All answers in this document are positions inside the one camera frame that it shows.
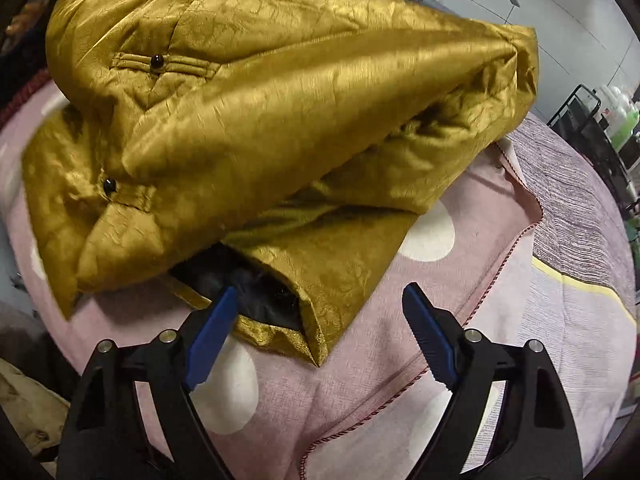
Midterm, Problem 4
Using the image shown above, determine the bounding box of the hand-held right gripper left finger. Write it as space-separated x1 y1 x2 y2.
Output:
56 286 239 480

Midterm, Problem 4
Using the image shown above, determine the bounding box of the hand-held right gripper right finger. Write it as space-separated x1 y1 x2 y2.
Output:
401 282 585 480

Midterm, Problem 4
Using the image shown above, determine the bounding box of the golden satin jacket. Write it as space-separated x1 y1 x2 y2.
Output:
21 0 541 367

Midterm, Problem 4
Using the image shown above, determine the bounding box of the pink polka dot blanket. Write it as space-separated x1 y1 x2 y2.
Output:
0 82 544 480

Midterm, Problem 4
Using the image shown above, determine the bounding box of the striped grey pink bed sheet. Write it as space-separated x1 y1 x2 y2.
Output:
300 110 640 480

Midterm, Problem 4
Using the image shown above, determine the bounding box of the khaki cloth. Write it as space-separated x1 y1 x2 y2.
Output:
0 360 71 476

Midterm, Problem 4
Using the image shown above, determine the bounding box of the black metal rack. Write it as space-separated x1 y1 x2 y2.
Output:
547 84 640 221

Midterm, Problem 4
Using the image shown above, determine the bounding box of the white plastic bottle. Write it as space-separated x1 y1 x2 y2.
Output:
595 85 638 111

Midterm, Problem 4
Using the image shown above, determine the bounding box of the red floral cloth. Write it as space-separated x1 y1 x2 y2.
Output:
0 72 57 127

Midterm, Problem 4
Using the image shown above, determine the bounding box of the black folded cloth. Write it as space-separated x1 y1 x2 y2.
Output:
0 0 63 106

